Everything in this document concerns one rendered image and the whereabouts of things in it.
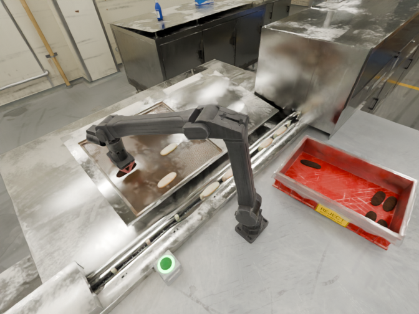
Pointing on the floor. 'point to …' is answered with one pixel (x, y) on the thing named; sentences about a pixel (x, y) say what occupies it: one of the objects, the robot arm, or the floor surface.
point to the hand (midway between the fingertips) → (125, 169)
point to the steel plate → (91, 190)
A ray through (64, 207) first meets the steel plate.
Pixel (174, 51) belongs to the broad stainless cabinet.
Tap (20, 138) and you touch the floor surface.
